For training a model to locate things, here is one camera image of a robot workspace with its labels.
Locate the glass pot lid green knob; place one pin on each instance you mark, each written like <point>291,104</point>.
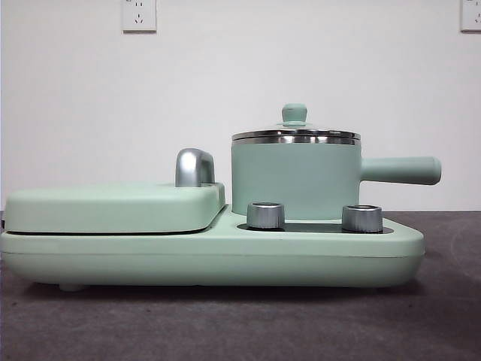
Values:
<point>294,113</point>

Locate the mint green breakfast machine base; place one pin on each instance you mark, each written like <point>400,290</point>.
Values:
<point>225,259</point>

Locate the white wall socket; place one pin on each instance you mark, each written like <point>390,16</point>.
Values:
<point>471,15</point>
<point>139,17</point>

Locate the silver control knob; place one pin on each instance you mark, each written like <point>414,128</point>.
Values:
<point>265,216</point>
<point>361,218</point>

